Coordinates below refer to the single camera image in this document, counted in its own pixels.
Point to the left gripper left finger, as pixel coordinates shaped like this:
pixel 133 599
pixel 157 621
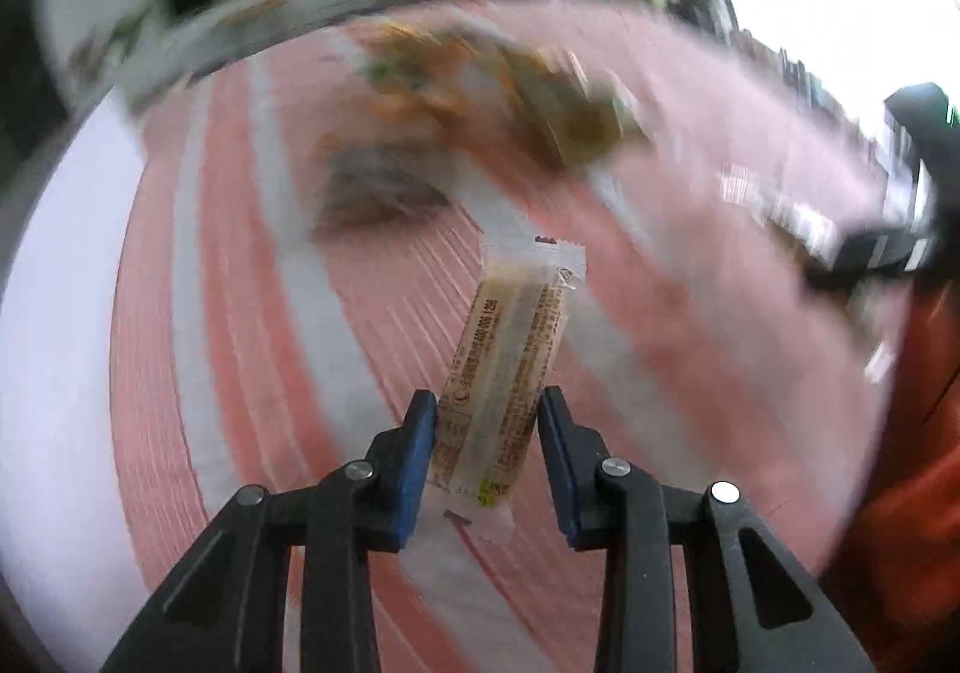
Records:
pixel 221 608

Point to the clear biscuit stick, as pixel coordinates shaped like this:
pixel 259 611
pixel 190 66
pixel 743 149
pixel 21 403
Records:
pixel 487 406

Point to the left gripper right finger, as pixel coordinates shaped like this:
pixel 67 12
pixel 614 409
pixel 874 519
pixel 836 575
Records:
pixel 753 606

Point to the clear bag brown cakes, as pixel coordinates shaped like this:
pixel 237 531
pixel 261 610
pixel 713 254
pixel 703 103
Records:
pixel 361 182

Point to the pile of mixed snacks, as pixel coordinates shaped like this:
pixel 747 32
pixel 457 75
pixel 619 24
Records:
pixel 447 77

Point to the white tv cabinet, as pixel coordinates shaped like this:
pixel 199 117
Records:
pixel 142 52

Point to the white cardboard box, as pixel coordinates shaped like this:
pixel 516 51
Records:
pixel 98 495

